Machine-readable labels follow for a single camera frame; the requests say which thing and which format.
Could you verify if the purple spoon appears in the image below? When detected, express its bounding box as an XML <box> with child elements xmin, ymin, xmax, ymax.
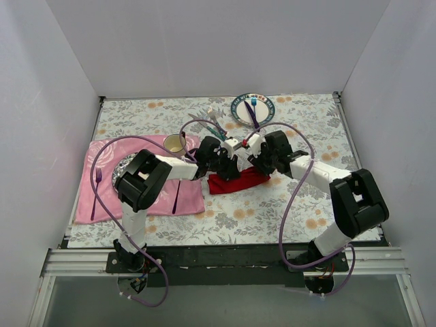
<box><xmin>172</xmin><ymin>180</ymin><xmax>181</xmax><ymax>215</ymax></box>

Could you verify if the teal handled fork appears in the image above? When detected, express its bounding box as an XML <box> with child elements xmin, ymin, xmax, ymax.
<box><xmin>207</xmin><ymin>106</ymin><xmax>226</xmax><ymax>138</ymax></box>

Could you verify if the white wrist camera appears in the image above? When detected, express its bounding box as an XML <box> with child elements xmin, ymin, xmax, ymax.
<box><xmin>223</xmin><ymin>138</ymin><xmax>242</xmax><ymax>159</ymax></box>
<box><xmin>242</xmin><ymin>133</ymin><xmax>265</xmax><ymax>156</ymax></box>

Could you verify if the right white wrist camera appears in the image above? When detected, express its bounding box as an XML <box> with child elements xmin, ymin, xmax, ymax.
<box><xmin>242</xmin><ymin>133</ymin><xmax>265</xmax><ymax>156</ymax></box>

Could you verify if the teal handled knife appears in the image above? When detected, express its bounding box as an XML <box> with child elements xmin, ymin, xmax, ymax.
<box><xmin>189</xmin><ymin>114</ymin><xmax>226</xmax><ymax>141</ymax></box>

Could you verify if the cream enamel mug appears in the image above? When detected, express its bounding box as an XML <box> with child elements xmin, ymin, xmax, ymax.
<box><xmin>163</xmin><ymin>134</ymin><xmax>187</xmax><ymax>156</ymax></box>

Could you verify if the red cloth napkin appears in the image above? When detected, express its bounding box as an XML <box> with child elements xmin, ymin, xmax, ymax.
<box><xmin>207</xmin><ymin>167</ymin><xmax>270</xmax><ymax>195</ymax></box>

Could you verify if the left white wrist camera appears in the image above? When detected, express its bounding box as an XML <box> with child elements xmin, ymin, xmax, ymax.
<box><xmin>223</xmin><ymin>138</ymin><xmax>242</xmax><ymax>159</ymax></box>

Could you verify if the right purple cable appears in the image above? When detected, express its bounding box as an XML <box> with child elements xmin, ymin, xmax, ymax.
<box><xmin>243</xmin><ymin>122</ymin><xmax>356</xmax><ymax>296</ymax></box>

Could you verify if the blue floral plate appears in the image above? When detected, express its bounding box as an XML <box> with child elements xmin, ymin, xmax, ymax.
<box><xmin>112</xmin><ymin>153</ymin><xmax>137</xmax><ymax>193</ymax></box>

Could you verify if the white plate blue rim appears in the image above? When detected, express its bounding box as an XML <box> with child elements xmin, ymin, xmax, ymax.
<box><xmin>230</xmin><ymin>93</ymin><xmax>276</xmax><ymax>127</ymax></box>

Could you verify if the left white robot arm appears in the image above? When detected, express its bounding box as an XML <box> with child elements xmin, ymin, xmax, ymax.
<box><xmin>114</xmin><ymin>136</ymin><xmax>240</xmax><ymax>273</ymax></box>

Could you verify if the purple knife on plate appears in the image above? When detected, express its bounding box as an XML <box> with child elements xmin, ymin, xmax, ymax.
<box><xmin>244</xmin><ymin>100</ymin><xmax>260</xmax><ymax>129</ymax></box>

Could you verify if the blue fork on plate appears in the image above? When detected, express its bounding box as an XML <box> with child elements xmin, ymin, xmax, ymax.
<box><xmin>251</xmin><ymin>97</ymin><xmax>257</xmax><ymax>115</ymax></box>

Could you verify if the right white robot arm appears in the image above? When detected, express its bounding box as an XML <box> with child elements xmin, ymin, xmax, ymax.
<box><xmin>243</xmin><ymin>131</ymin><xmax>389</xmax><ymax>271</ymax></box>

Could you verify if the purple fork on placemat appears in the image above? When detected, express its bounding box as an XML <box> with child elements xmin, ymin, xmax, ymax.
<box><xmin>90</xmin><ymin>166</ymin><xmax>104</xmax><ymax>221</ymax></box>

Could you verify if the pink floral placemat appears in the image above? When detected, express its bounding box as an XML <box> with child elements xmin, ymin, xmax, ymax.
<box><xmin>75</xmin><ymin>138</ymin><xmax>205</xmax><ymax>224</ymax></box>

